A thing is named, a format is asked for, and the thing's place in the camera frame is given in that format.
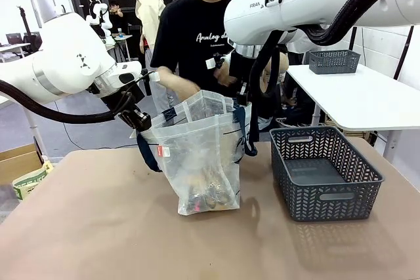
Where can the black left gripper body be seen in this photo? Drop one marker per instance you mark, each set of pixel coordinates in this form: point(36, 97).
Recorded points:
point(123, 104)

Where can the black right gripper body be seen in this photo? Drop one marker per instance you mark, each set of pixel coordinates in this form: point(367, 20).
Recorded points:
point(241, 68)

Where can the small black pink item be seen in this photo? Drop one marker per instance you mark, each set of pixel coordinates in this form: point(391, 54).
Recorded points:
point(197, 206)

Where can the dark grey plastic basket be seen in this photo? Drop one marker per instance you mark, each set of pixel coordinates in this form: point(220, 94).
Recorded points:
point(334, 62)
point(328, 201)

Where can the person's right forearm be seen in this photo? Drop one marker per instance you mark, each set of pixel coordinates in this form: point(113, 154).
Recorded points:
point(177, 85)

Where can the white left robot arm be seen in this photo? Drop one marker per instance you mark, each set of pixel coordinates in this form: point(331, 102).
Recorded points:
point(65, 60)

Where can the person's left forearm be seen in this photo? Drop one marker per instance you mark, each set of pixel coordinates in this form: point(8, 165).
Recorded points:
point(279, 67)

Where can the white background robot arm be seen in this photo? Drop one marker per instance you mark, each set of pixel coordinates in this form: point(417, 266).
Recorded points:
point(100, 11)

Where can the green printed paper bag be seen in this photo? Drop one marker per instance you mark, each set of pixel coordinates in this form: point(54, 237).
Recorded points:
point(29, 183)

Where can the person's left hand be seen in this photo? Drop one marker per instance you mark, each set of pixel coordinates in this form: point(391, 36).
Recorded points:
point(226, 75)

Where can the person in black T-shirt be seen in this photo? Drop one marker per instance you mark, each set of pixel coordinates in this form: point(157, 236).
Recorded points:
point(197, 60)

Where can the background person in black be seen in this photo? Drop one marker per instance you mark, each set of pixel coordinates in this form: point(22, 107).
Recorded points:
point(116, 17)

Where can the white metal stand leg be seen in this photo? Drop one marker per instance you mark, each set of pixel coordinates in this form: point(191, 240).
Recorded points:
point(35, 135)

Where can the mannequin with beige jacket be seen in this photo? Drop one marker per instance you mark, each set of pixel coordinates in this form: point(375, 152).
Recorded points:
point(149, 8)

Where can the black tripod stand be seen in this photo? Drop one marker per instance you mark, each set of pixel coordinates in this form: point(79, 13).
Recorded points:
point(31, 39)

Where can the white side table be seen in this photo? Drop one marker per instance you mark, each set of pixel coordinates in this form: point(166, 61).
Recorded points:
point(361, 96)

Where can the brown cardboard box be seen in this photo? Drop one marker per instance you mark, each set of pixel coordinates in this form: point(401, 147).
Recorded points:
point(16, 165)

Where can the grey panel board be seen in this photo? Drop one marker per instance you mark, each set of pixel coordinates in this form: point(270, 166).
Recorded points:
point(42, 8)

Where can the dark laptop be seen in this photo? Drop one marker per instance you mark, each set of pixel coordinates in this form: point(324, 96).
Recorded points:
point(14, 38)

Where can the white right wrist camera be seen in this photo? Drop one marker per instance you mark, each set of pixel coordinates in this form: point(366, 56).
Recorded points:
point(210, 63)

